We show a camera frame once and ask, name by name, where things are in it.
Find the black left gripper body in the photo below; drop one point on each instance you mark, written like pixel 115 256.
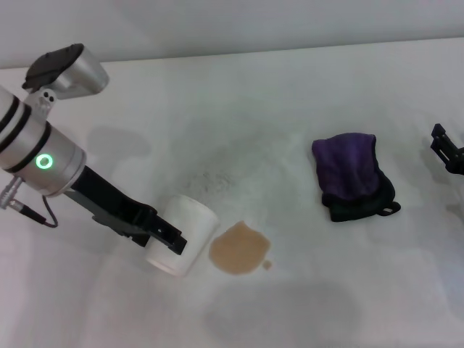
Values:
pixel 112 203

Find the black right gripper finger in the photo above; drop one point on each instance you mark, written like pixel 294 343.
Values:
pixel 449 152

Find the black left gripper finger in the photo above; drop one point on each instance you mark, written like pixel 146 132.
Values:
pixel 139 240
pixel 168 235

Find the white foam cup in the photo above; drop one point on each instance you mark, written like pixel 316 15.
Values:
pixel 197 224

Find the purple and black rag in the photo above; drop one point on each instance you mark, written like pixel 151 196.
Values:
pixel 344 166

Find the brown liquid stain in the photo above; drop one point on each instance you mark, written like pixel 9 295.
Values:
pixel 237 250

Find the small brown liquid droplet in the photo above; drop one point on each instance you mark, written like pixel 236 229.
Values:
pixel 267 265

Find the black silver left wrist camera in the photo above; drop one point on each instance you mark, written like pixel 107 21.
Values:
pixel 69 72

